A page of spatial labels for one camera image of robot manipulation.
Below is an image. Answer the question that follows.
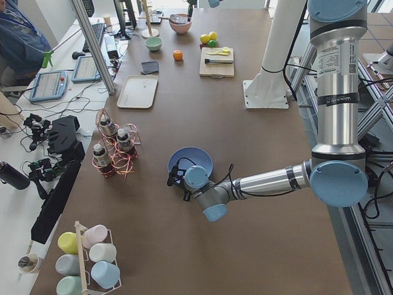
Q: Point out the yellow cup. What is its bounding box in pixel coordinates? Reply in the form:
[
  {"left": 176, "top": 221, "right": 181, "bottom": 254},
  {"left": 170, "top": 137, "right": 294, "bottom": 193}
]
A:
[{"left": 58, "top": 232, "right": 78, "bottom": 254}]

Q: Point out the blue round plate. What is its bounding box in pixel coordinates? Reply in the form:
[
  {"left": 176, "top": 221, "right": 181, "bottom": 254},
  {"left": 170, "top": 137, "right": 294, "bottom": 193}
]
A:
[{"left": 168, "top": 147, "right": 213, "bottom": 176}]

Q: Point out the whole lemon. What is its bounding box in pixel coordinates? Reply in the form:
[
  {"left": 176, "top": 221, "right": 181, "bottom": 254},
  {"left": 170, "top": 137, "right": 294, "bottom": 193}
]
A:
[
  {"left": 208, "top": 31, "right": 217, "bottom": 41},
  {"left": 200, "top": 34, "right": 210, "bottom": 44}
]

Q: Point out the orange fruit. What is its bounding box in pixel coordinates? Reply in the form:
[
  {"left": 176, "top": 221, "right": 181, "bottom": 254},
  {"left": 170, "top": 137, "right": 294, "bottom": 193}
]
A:
[{"left": 173, "top": 50, "right": 183, "bottom": 61}]

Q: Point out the black computer mouse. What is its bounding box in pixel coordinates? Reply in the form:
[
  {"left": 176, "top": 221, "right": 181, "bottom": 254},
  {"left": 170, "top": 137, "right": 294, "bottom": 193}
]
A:
[{"left": 71, "top": 51, "right": 85, "bottom": 60}]

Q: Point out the left teach pendant tablet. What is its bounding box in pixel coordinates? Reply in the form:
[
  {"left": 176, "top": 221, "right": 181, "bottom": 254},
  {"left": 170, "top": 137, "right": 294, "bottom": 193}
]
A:
[{"left": 29, "top": 71, "right": 68, "bottom": 102}]

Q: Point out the white cup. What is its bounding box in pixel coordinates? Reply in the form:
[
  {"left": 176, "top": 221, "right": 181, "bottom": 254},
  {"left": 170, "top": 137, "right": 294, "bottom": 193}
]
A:
[{"left": 89, "top": 243, "right": 117, "bottom": 263}]

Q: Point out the right rear tea bottle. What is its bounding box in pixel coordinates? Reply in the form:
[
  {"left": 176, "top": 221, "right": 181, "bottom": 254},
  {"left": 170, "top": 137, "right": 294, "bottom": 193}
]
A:
[{"left": 99, "top": 117, "right": 117, "bottom": 137}]

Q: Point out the green lime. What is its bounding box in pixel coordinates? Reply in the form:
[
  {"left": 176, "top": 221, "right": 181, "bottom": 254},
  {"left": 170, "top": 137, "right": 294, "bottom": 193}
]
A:
[{"left": 207, "top": 40, "right": 217, "bottom": 47}]

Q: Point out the mint green bowl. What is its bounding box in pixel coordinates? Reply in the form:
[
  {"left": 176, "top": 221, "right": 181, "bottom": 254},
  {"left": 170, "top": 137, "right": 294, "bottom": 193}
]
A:
[{"left": 145, "top": 37, "right": 162, "bottom": 52}]

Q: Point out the wooden stand with round base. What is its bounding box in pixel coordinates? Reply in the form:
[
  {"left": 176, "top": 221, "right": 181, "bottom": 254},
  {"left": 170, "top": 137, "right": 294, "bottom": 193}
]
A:
[{"left": 139, "top": 0, "right": 160, "bottom": 39}]

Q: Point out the front tea bottle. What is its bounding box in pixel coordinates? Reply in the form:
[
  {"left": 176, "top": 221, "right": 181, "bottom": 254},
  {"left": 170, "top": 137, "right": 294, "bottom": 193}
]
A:
[{"left": 93, "top": 143, "right": 115, "bottom": 177}]

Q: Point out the yellow plastic knife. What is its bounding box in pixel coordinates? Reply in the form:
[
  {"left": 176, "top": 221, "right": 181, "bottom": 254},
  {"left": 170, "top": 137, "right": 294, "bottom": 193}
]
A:
[{"left": 205, "top": 50, "right": 230, "bottom": 56}]

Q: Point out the mint green cup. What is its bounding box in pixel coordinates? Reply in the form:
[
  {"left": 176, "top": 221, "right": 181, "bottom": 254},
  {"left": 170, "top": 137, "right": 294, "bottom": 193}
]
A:
[{"left": 56, "top": 276, "right": 82, "bottom": 295}]

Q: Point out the pink cup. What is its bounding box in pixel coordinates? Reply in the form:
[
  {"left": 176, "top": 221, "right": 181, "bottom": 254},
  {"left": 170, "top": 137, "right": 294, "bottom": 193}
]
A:
[{"left": 82, "top": 224, "right": 108, "bottom": 249}]

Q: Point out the wooden cutting board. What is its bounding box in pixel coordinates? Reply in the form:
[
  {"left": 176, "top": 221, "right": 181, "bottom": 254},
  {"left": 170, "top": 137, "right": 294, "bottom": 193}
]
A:
[{"left": 199, "top": 47, "right": 235, "bottom": 78}]

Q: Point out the metal ice scoop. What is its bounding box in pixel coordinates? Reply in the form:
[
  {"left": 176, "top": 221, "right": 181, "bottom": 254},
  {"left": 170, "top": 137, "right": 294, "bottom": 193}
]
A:
[{"left": 161, "top": 14, "right": 187, "bottom": 24}]

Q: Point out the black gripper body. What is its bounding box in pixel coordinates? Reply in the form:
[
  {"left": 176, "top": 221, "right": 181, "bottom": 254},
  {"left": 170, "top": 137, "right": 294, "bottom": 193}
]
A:
[
  {"left": 167, "top": 157, "right": 196, "bottom": 202},
  {"left": 187, "top": 0, "right": 197, "bottom": 22}
]

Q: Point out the aluminium frame post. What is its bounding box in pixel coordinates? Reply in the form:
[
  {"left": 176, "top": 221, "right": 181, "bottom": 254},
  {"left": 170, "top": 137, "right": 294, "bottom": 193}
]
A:
[{"left": 71, "top": 0, "right": 115, "bottom": 95}]

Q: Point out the person in blue jacket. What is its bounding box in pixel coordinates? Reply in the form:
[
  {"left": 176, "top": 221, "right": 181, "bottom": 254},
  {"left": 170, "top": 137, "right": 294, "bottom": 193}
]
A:
[{"left": 1, "top": 1, "right": 52, "bottom": 88}]

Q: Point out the upper whole lemon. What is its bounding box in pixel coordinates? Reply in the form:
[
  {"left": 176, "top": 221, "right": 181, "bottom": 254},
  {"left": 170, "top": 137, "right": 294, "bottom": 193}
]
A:
[{"left": 208, "top": 31, "right": 217, "bottom": 41}]

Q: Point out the black water bottle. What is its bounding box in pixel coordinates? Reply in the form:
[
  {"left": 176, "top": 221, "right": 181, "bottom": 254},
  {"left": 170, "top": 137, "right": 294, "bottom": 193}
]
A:
[{"left": 1, "top": 161, "right": 30, "bottom": 190}]

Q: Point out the lower whole lemon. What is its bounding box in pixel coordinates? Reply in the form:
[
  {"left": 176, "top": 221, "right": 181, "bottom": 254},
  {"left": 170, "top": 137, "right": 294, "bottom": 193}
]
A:
[{"left": 200, "top": 34, "right": 210, "bottom": 44}]

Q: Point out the steel muddler black tip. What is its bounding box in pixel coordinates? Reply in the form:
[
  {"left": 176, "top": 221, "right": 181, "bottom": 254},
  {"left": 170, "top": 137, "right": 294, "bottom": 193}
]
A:
[{"left": 204, "top": 58, "right": 234, "bottom": 65}]

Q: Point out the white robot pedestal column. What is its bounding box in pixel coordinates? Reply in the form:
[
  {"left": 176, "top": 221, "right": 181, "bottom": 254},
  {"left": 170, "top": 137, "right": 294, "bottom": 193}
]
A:
[{"left": 260, "top": 0, "right": 306, "bottom": 82}]

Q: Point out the light blue cup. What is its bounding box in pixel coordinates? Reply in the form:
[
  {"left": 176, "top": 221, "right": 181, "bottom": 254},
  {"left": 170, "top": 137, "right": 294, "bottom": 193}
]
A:
[{"left": 90, "top": 261, "right": 120, "bottom": 289}]

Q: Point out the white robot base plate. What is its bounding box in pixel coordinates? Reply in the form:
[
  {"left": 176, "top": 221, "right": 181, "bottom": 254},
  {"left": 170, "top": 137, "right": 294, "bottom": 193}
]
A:
[{"left": 243, "top": 80, "right": 289, "bottom": 109}]

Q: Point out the black keyboard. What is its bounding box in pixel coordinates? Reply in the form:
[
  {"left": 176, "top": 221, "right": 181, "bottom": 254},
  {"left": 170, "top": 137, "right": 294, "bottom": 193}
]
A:
[{"left": 82, "top": 22, "right": 106, "bottom": 53}]

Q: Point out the pink bowl of ice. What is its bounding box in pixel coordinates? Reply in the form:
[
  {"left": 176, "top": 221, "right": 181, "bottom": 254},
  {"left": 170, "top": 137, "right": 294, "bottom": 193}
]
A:
[{"left": 169, "top": 14, "right": 192, "bottom": 34}]

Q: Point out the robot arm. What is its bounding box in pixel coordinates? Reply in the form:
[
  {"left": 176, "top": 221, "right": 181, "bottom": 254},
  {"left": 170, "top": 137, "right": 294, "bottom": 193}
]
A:
[
  {"left": 187, "top": 0, "right": 222, "bottom": 22},
  {"left": 167, "top": 1, "right": 368, "bottom": 222}
]

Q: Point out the grey cup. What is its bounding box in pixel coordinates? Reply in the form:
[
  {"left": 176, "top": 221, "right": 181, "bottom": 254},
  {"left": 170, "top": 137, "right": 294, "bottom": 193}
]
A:
[{"left": 55, "top": 254, "right": 80, "bottom": 276}]

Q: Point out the cream rabbit tray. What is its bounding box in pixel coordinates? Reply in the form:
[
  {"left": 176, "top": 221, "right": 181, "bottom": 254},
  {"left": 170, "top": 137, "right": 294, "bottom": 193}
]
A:
[{"left": 117, "top": 75, "right": 158, "bottom": 109}]

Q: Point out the teach pendant tablet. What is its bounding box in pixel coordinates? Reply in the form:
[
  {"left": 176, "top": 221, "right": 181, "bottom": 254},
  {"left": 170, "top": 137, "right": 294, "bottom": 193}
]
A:
[
  {"left": 29, "top": 71, "right": 68, "bottom": 102},
  {"left": 71, "top": 56, "right": 101, "bottom": 84}
]

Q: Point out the right teach pendant tablet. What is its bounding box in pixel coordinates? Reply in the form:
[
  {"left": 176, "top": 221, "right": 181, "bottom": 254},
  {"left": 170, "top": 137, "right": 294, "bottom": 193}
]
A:
[{"left": 71, "top": 56, "right": 101, "bottom": 84}]

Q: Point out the green clamp tool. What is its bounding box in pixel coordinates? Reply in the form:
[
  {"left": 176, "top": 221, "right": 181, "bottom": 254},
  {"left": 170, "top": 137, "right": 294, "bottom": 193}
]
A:
[{"left": 42, "top": 50, "right": 53, "bottom": 69}]

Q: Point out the grey folded cloth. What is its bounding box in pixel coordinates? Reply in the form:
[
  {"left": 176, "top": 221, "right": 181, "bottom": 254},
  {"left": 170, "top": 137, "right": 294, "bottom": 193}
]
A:
[{"left": 141, "top": 61, "right": 159, "bottom": 74}]

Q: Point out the copper wire bottle rack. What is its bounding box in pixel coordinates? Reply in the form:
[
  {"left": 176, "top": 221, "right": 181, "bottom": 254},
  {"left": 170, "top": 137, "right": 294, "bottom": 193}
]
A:
[{"left": 91, "top": 109, "right": 141, "bottom": 178}]

